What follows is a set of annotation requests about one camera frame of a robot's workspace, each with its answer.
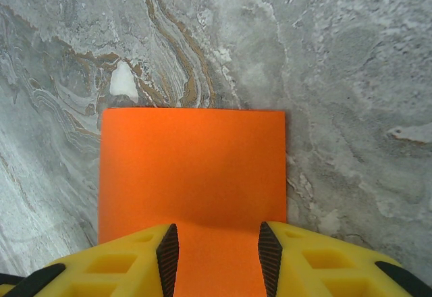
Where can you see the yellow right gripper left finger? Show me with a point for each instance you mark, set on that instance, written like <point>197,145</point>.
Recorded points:
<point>111,270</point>

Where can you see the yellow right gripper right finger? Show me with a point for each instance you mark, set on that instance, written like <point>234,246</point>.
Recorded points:
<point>320,266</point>

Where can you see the orange paper sheet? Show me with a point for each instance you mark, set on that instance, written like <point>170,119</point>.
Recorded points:
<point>192,162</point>

